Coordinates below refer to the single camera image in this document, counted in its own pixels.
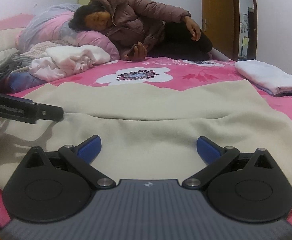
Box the person in mauve puffer coat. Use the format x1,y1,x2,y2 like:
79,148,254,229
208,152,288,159
69,0,229,61

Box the blue denim jeans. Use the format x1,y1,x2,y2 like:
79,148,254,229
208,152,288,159
6,72,46,94

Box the pink floral bed blanket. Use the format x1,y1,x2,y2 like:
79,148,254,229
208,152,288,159
0,58,292,226

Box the beige zip-up jacket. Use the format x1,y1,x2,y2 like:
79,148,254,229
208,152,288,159
0,80,292,188

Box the white padded headboard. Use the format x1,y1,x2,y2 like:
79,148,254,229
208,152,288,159
0,14,34,61

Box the pink checkered knit blanket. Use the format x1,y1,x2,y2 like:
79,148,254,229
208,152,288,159
21,40,69,59

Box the brown wooden door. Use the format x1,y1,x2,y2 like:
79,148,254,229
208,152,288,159
202,0,239,61

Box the white pale pink garment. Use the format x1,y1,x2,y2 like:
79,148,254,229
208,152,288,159
29,57,66,82

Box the cream fleece garment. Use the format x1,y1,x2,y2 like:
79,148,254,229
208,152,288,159
45,45,111,73

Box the folded white towel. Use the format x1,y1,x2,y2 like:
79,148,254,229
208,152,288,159
235,60,292,96

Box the grey sweater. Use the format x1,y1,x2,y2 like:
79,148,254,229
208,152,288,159
0,54,34,81

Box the pink grey rolled duvet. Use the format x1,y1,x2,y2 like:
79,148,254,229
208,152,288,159
15,3,120,61

